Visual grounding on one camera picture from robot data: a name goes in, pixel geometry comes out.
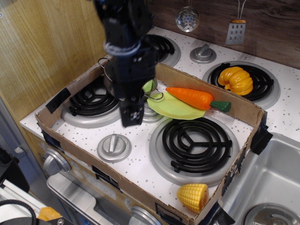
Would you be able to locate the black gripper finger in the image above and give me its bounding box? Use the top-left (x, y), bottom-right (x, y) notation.
top-left (120, 90), bottom-right (144, 128)

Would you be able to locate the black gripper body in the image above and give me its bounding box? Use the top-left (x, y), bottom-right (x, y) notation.
top-left (110, 43), bottom-right (157, 102)

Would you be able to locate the orange toy carrot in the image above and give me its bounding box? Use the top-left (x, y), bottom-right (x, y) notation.
top-left (165, 87), bottom-right (232, 113)

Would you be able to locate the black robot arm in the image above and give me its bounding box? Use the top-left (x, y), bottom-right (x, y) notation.
top-left (93, 0), bottom-right (158, 127)

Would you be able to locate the light green plate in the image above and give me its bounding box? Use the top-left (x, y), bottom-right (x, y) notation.
top-left (147, 92), bottom-right (206, 120)

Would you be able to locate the middle silver stove knob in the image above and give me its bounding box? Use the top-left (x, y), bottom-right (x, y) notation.
top-left (142, 103), bottom-right (163, 123)

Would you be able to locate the silver stove knob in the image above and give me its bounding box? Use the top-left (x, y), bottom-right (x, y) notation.
top-left (142, 103), bottom-right (163, 123)
top-left (189, 44), bottom-right (217, 64)
top-left (97, 134), bottom-right (132, 163)

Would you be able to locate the green toy vegetable chunk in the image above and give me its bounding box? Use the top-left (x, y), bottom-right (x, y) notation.
top-left (142, 79), bottom-right (157, 93)

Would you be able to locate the small steel pot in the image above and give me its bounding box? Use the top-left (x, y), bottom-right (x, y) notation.
top-left (97, 57), bottom-right (162, 102)

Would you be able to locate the back left black burner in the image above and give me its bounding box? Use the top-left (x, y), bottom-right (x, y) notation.
top-left (147, 34), bottom-right (181, 67)

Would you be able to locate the black burner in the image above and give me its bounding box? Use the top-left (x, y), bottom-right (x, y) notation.
top-left (203, 61), bottom-right (280, 110)
top-left (147, 34), bottom-right (181, 67)
top-left (149, 116), bottom-right (240, 187)
top-left (61, 75), bottom-right (120, 128)

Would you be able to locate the front left black burner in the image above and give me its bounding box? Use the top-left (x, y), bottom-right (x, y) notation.
top-left (61, 75), bottom-right (120, 128)

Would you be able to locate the front silver stove knob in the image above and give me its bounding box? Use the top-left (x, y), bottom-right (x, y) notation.
top-left (97, 134), bottom-right (132, 163)

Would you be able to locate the back silver stove knob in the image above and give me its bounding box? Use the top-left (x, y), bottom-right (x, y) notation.
top-left (189, 44), bottom-right (217, 64)

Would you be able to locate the hanging silver strainer ladle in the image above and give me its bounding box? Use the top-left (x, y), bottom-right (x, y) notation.
top-left (175, 0), bottom-right (200, 33)

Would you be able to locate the front right black burner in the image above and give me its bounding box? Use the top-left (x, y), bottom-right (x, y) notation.
top-left (149, 116), bottom-right (240, 187)

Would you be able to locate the left oven front knob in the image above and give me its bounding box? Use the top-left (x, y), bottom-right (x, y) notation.
top-left (43, 148), bottom-right (71, 176)

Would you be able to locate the oven knob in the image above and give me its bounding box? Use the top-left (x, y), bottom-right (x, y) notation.
top-left (43, 148), bottom-right (71, 176)
top-left (128, 206), bottom-right (161, 225)

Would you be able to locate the hanging silver spatula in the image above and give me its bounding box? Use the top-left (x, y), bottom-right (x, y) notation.
top-left (225, 0), bottom-right (247, 45)

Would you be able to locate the yellow toy pumpkin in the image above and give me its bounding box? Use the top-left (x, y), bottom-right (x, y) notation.
top-left (217, 67), bottom-right (254, 96)

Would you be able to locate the right oven front knob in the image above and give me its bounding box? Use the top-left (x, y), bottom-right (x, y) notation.
top-left (128, 206), bottom-right (161, 225)

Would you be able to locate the yellow toy corn cob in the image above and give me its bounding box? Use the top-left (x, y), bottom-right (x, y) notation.
top-left (177, 183), bottom-right (209, 213)

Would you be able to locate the brown cardboard fence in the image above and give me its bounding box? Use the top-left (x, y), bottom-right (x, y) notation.
top-left (36, 64), bottom-right (267, 225)

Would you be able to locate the back right black burner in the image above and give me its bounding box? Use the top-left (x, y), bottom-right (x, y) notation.
top-left (203, 61), bottom-right (280, 110)

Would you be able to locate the orange object bottom left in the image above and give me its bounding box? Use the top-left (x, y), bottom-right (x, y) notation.
top-left (37, 207), bottom-right (61, 221)

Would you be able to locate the silver toy sink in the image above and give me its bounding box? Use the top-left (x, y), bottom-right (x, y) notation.
top-left (222, 133), bottom-right (300, 225)

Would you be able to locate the silver oven door handle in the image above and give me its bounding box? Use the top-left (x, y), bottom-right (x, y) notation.
top-left (47, 173), bottom-right (130, 225)

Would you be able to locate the black braided cable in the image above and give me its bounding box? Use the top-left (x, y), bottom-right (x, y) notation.
top-left (0, 199), bottom-right (38, 225)

